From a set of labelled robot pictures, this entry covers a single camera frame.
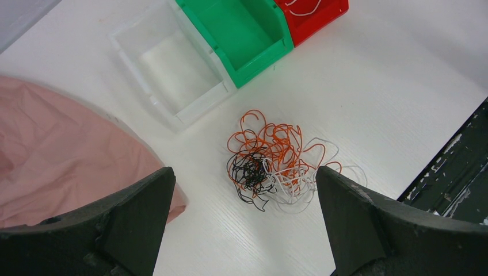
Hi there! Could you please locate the clear plastic bin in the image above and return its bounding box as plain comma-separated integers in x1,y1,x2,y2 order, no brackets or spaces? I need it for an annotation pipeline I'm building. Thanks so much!
108,1,237,131

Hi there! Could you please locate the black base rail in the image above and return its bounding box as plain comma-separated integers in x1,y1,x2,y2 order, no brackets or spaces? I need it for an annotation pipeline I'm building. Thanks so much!
398,101,487,225

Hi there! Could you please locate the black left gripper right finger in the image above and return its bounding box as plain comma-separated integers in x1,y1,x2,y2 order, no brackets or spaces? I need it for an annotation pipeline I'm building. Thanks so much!
316,166,487,275

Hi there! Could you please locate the green plastic bin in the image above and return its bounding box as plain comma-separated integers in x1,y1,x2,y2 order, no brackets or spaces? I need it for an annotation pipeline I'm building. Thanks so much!
177,0,294,89

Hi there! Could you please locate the black cable tangle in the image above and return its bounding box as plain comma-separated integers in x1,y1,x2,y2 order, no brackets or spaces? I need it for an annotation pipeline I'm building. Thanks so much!
226,146,277,213

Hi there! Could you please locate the red plastic bin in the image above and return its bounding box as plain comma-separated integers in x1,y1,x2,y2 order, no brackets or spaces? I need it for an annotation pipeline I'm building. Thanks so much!
275,0,349,47

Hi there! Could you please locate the orange cable tangle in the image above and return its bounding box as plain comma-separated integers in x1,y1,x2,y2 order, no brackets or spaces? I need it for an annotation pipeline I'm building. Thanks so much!
227,109,343,191

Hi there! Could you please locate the white cable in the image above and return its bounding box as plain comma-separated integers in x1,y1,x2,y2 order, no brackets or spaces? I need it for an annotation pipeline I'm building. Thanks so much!
262,137,368,215

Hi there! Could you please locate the pink cloth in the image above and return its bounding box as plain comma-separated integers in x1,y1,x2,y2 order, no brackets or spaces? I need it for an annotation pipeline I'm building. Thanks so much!
1,76,163,228

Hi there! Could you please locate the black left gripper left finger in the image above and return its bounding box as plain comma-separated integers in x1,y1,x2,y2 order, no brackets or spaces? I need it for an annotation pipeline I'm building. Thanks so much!
1,167,176,275

